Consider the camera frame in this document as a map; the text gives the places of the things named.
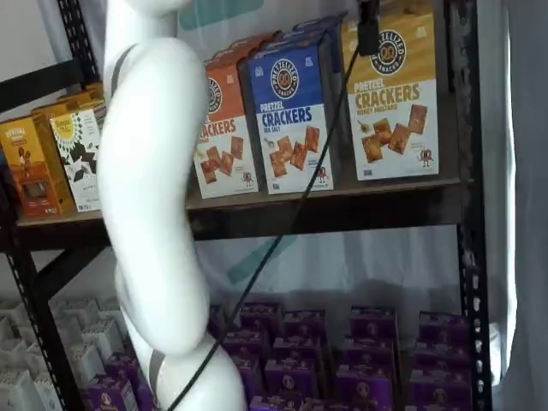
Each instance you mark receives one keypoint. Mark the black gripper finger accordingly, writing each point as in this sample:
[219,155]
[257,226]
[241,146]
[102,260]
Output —
[369,34]

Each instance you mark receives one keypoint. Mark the purple Annie's box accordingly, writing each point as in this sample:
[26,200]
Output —
[145,398]
[441,394]
[297,349]
[124,366]
[291,379]
[109,396]
[276,404]
[370,351]
[261,314]
[443,327]
[364,385]
[246,342]
[372,321]
[441,357]
[342,406]
[248,370]
[304,325]

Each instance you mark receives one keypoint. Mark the Simple Mills mint chocolate box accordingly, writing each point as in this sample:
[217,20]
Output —
[73,171]

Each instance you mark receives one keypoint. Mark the yellow white pretzel crackers box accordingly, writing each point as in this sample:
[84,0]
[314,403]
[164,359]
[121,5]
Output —
[406,6]
[398,128]

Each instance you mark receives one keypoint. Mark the black metal shelf rack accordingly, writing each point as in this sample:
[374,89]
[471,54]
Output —
[342,214]

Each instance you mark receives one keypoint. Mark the orange cheddar pretzel crackers box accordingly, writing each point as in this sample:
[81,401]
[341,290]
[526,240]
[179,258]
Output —
[231,171]
[257,37]
[240,51]

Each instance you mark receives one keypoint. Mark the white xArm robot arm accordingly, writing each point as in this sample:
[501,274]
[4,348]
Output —
[145,171]

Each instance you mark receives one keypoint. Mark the orange snack box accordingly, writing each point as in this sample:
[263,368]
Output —
[95,89]
[77,99]
[45,110]
[25,171]

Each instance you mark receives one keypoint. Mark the wooden shelf board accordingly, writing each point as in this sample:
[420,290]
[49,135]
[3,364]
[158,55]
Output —
[342,190]

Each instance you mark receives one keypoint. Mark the white carton box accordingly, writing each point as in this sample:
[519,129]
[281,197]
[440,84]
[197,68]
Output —
[19,391]
[103,338]
[109,308]
[45,396]
[85,364]
[13,355]
[77,312]

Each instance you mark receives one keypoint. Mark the blue pretzel crackers box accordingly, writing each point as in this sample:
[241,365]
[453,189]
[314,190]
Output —
[291,128]
[317,30]

